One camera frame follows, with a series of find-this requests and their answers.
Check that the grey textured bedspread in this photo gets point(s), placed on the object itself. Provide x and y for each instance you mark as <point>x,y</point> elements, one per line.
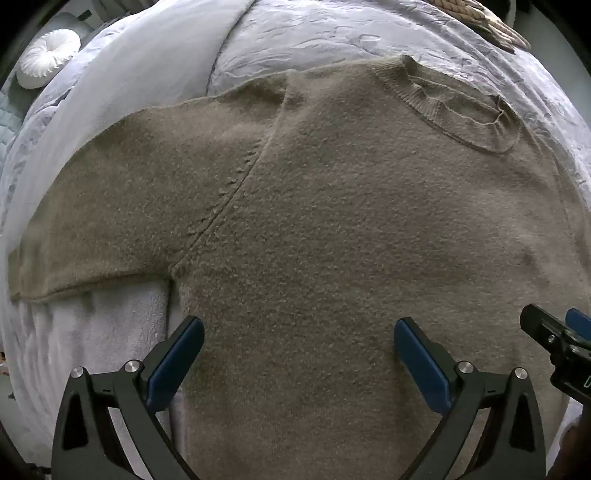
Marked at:
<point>323,32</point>

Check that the light grey fleece blanket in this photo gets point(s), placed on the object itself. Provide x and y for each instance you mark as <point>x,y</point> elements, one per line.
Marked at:
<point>138,60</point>

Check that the beige braided woven throw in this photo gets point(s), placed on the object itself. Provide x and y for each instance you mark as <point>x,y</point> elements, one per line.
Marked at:
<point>480,18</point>

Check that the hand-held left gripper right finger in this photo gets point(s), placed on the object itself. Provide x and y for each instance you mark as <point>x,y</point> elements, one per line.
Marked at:
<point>422,369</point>

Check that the teal quilted mat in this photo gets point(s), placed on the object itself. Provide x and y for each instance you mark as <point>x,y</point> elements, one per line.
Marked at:
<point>11,120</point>

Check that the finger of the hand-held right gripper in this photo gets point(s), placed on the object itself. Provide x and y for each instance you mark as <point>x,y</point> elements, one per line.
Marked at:
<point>542,325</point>
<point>581,323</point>

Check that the olive green knit sweater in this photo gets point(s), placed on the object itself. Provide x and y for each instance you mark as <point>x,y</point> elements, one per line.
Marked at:
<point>346,207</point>

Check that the white round tufted pillow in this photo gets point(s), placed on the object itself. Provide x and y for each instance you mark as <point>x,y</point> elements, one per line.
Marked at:
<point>48,57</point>

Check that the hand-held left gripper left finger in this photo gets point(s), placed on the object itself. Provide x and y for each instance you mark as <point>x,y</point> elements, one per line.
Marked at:
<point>178,360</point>

